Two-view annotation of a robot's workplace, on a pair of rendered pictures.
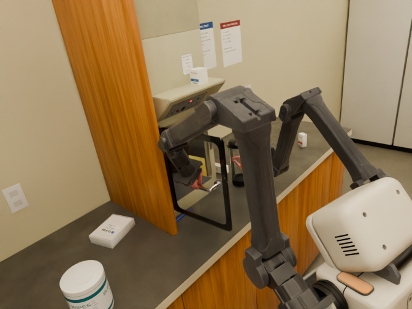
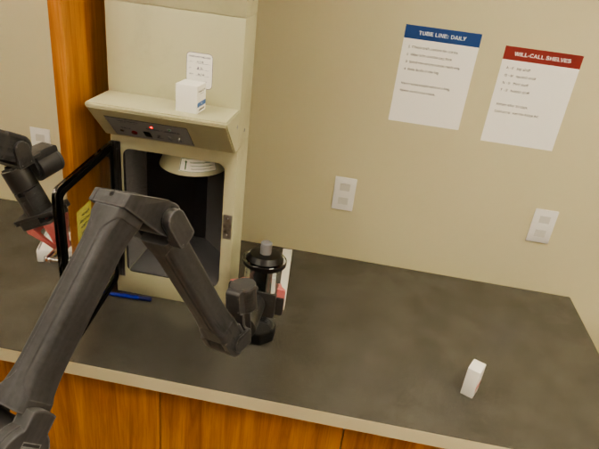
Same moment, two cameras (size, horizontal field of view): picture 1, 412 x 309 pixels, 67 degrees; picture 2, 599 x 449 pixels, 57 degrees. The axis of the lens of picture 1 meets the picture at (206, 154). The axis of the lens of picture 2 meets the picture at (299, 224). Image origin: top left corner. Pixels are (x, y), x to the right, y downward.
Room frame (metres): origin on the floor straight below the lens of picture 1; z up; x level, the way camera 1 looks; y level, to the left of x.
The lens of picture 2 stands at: (0.71, -1.10, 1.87)
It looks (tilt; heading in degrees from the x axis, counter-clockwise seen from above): 27 degrees down; 50
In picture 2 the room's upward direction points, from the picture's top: 7 degrees clockwise
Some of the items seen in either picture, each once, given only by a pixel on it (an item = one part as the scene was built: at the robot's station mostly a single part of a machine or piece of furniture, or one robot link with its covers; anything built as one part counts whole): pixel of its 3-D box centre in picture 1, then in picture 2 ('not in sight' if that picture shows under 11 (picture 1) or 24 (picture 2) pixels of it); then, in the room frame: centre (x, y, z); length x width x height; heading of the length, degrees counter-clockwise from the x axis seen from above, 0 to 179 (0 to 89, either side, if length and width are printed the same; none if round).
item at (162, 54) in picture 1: (167, 123); (189, 156); (1.36, 0.16, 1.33); 0.32 x 0.25 x 0.77; 135
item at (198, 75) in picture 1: (198, 75); (191, 96); (1.27, -0.01, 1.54); 0.05 x 0.05 x 0.06; 40
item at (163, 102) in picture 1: (190, 99); (164, 126); (1.23, 0.03, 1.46); 0.32 x 0.12 x 0.10; 135
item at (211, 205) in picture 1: (195, 179); (90, 242); (1.05, 0.05, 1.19); 0.30 x 0.01 x 0.40; 49
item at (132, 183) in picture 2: not in sight; (188, 200); (1.36, 0.16, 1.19); 0.26 x 0.24 x 0.35; 135
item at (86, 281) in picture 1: (87, 292); not in sight; (0.73, 0.43, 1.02); 0.13 x 0.13 x 0.15
